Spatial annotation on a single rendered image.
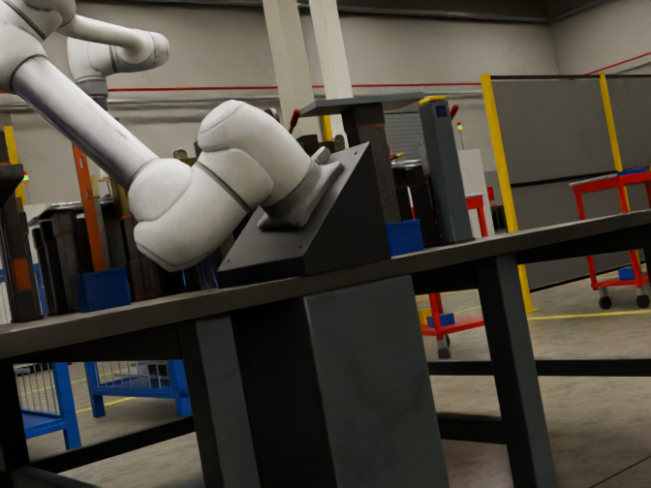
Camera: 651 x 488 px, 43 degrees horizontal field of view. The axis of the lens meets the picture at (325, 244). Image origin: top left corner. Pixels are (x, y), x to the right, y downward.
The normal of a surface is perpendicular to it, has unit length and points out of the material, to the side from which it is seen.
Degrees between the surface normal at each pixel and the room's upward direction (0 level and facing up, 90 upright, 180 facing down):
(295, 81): 90
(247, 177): 109
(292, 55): 90
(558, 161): 90
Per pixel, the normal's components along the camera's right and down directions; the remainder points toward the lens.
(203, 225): 0.42, 0.28
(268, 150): 0.49, 0.04
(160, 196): -0.13, -0.21
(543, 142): 0.60, -0.12
